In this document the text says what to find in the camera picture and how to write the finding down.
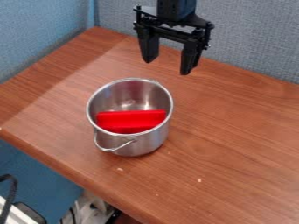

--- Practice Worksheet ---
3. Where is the black bag strap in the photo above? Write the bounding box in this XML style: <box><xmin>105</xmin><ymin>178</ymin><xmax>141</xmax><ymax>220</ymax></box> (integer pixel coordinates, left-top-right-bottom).
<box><xmin>0</xmin><ymin>173</ymin><xmax>21</xmax><ymax>224</ymax></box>

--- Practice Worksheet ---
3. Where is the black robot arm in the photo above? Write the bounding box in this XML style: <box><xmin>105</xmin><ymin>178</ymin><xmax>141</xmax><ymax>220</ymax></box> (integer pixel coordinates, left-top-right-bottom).
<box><xmin>134</xmin><ymin>0</ymin><xmax>215</xmax><ymax>75</ymax></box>

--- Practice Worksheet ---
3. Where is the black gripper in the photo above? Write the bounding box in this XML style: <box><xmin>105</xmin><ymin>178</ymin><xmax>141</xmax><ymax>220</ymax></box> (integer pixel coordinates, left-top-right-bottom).
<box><xmin>134</xmin><ymin>4</ymin><xmax>215</xmax><ymax>75</ymax></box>

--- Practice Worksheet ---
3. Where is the metal pot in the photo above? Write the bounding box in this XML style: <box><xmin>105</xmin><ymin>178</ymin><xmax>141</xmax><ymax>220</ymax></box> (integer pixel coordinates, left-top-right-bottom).
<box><xmin>87</xmin><ymin>78</ymin><xmax>174</xmax><ymax>157</ymax></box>

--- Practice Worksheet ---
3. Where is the red block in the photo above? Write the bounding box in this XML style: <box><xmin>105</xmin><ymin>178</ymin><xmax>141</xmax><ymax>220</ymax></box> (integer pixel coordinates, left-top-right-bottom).
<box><xmin>97</xmin><ymin>109</ymin><xmax>166</xmax><ymax>134</ymax></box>

